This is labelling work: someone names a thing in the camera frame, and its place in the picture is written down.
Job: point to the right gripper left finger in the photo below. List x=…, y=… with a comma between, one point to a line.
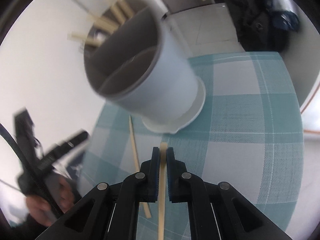
x=150, y=183

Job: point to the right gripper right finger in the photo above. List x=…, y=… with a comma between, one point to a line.
x=177, y=191

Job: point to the bamboo chopstick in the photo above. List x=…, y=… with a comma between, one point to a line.
x=136, y=163
x=103, y=23
x=85, y=39
x=161, y=192

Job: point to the person left hand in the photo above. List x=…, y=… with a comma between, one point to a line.
x=38, y=207

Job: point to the bamboo chopstick on table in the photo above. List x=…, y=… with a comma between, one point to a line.
x=136, y=163

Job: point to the teal checked tablecloth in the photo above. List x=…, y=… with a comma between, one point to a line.
x=249, y=133

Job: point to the white utensil holder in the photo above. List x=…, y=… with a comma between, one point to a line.
x=142, y=69

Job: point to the bamboo chopstick vertical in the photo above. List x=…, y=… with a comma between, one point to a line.
x=118, y=14

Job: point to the bamboo chopstick right crossing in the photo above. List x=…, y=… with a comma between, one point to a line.
x=128, y=11

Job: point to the black backpack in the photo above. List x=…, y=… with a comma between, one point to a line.
x=254, y=28

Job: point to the silver folded umbrella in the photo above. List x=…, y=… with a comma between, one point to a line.
x=284, y=14

